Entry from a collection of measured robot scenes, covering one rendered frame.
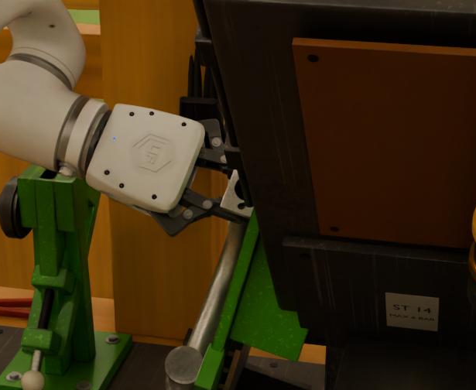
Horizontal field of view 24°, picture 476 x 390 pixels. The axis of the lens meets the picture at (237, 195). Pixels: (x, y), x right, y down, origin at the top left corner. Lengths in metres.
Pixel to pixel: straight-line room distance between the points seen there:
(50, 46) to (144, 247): 0.39
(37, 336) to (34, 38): 0.36
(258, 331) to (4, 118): 0.33
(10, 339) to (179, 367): 0.47
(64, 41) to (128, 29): 0.21
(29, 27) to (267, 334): 0.40
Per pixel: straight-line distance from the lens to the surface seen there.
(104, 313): 1.62
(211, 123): 1.16
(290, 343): 1.07
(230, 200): 1.12
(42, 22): 1.17
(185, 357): 1.10
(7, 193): 1.34
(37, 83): 1.17
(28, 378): 1.35
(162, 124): 1.14
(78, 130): 1.13
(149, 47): 1.38
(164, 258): 1.49
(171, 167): 1.12
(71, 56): 1.20
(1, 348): 1.52
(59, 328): 1.37
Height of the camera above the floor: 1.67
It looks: 24 degrees down
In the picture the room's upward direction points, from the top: straight up
